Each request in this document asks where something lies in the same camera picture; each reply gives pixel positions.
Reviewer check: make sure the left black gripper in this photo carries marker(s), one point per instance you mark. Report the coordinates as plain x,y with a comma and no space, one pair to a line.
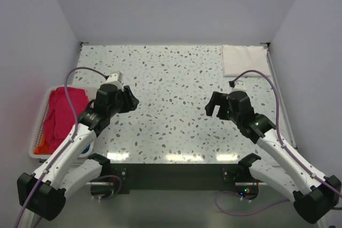
132,103

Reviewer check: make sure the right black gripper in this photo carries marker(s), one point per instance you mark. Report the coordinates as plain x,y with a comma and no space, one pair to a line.
217,99

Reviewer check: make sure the pink t shirt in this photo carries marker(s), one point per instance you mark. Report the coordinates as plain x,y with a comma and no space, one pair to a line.
60,119

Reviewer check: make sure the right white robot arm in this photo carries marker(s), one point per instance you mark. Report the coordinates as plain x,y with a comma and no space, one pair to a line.
312,192

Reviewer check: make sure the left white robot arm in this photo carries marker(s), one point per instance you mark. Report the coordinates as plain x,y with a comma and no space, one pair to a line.
46,190

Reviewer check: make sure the folded white t shirt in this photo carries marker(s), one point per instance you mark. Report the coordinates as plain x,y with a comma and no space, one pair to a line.
238,58

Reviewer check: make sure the blue t shirt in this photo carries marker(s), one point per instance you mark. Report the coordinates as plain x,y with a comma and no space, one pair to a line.
86,149

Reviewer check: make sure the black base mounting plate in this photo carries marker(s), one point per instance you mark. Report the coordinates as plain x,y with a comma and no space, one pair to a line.
176,176

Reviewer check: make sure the white plastic basket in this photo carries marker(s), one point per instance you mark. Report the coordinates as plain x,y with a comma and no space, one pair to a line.
42,114

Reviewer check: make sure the orange t shirt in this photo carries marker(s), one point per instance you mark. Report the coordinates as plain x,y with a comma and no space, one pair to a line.
42,148

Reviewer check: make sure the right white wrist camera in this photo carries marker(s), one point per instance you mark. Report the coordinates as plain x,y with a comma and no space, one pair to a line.
237,86

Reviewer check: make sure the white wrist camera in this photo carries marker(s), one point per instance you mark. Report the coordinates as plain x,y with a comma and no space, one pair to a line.
237,86
115,79

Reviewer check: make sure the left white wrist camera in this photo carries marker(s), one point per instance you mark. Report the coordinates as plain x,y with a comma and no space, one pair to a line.
115,79

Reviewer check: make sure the aluminium rail frame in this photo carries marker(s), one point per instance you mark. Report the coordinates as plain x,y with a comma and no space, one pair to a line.
284,122

